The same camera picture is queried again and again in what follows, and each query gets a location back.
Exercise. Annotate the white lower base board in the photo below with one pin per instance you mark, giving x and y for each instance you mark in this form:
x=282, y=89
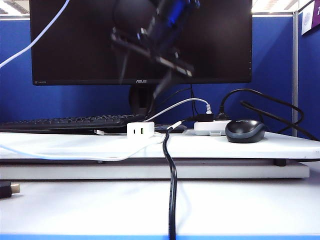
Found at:
x=225, y=172

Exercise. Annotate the black rubber board foot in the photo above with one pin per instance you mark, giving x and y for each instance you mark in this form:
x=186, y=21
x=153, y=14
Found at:
x=279, y=163

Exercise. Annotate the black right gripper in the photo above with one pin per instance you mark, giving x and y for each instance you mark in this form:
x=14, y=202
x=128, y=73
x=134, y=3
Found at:
x=160, y=50

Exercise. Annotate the white power strip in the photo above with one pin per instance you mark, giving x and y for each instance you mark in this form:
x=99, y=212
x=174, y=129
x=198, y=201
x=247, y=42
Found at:
x=205, y=128

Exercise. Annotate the black ASUS monitor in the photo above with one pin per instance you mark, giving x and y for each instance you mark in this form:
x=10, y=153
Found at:
x=75, y=42

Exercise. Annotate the white USB charging base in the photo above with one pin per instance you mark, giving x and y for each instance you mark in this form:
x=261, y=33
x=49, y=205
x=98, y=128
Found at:
x=148, y=130

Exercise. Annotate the black monitor stand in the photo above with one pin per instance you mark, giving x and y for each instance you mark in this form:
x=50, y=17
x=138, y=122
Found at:
x=140, y=102

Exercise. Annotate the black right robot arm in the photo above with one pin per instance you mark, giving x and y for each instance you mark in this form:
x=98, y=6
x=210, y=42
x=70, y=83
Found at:
x=170, y=12

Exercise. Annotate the black HDMI plug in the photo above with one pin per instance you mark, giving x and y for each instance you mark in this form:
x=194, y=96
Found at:
x=6, y=190

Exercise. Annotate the white raised desk board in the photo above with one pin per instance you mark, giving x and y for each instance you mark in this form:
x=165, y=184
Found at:
x=225, y=150

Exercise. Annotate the white purple poster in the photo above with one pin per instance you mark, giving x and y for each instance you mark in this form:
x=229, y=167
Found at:
x=310, y=18

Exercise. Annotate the grey metal partition post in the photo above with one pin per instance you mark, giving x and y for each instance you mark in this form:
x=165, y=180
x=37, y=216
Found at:
x=295, y=75

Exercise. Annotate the black grey computer mouse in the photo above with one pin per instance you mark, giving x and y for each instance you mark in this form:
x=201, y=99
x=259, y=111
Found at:
x=246, y=132

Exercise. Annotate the black plug adapter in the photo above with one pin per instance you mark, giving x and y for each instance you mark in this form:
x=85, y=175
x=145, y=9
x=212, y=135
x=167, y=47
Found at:
x=205, y=117

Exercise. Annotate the black keyboard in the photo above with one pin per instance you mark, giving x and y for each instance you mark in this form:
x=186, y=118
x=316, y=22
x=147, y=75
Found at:
x=62, y=125

